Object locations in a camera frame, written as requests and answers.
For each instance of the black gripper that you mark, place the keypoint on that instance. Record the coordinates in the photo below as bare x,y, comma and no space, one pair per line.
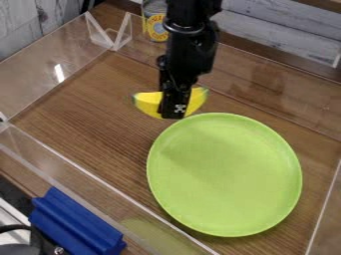
190,52

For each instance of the blue plastic clamp block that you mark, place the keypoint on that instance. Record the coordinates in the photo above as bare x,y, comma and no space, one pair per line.
73,227

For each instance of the clear acrylic triangular bracket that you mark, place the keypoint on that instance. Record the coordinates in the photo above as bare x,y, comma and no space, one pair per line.
109,38

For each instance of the yellow toy banana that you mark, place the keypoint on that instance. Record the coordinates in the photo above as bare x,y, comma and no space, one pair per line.
147,102

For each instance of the clear acrylic enclosure wall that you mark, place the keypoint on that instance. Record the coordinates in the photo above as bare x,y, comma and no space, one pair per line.
79,192

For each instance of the yellow blue labelled can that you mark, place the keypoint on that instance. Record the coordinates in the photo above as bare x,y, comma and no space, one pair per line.
154,10

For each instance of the green plate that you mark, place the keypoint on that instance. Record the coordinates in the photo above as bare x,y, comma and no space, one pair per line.
223,174

